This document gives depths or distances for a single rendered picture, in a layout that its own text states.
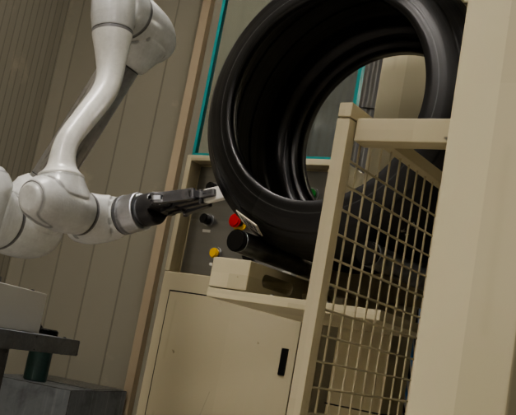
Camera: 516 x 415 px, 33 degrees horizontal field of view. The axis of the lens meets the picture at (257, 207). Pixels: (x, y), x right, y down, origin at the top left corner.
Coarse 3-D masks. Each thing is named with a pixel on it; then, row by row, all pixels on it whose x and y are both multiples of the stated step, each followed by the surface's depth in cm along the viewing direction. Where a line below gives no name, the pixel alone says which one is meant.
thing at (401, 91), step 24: (384, 72) 204; (408, 72) 201; (384, 96) 202; (408, 96) 199; (384, 336) 188; (360, 360) 190; (384, 360) 187; (408, 360) 196; (336, 384) 192; (360, 384) 188; (336, 408) 190; (384, 408) 187
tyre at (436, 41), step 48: (288, 0) 176; (336, 0) 187; (384, 0) 163; (432, 0) 159; (240, 48) 179; (288, 48) 196; (336, 48) 200; (384, 48) 195; (432, 48) 156; (240, 96) 192; (288, 96) 203; (432, 96) 153; (240, 144) 192; (288, 144) 202; (240, 192) 171; (288, 192) 198; (432, 192) 153; (288, 240) 166; (384, 240) 158
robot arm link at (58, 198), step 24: (96, 48) 213; (120, 48) 212; (96, 72) 212; (120, 72) 212; (96, 96) 205; (72, 120) 198; (96, 120) 204; (72, 144) 195; (48, 168) 191; (72, 168) 192; (24, 192) 186; (48, 192) 184; (72, 192) 189; (48, 216) 185; (72, 216) 189
